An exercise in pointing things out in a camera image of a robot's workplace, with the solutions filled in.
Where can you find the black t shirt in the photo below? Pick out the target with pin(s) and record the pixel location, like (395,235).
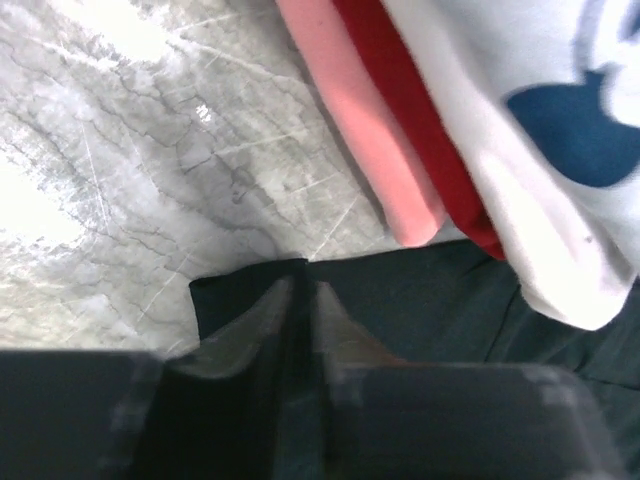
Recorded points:
(451,302)

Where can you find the pink folded shirt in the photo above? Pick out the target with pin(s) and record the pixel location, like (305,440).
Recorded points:
(411,205)

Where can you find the red folded shirt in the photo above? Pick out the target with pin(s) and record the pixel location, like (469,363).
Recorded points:
(393,72)

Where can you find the blue cartoon print folded shirt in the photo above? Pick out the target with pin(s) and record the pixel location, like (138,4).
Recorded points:
(569,123)

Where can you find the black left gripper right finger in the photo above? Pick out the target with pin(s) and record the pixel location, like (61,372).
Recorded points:
(387,418)

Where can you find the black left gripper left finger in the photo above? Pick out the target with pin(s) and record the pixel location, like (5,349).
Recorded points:
(80,414)

